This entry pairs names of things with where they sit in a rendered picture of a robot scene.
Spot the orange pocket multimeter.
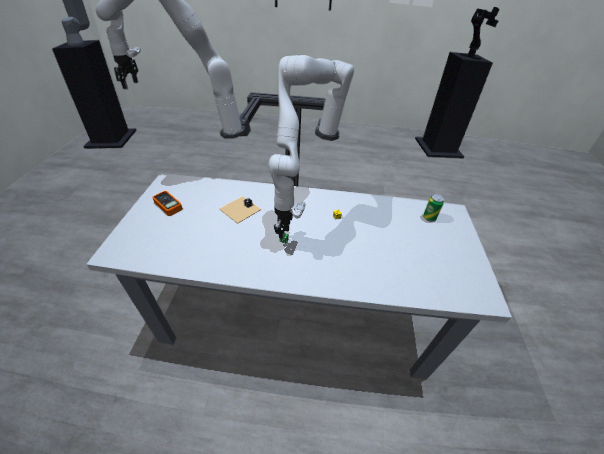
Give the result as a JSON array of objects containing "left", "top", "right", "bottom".
[{"left": 152, "top": 191, "right": 183, "bottom": 216}]

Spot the green drink can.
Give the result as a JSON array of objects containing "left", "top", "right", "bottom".
[{"left": 423, "top": 194, "right": 444, "bottom": 221}]

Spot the tan square mat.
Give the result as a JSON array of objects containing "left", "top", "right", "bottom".
[{"left": 219, "top": 196, "right": 261, "bottom": 224}]

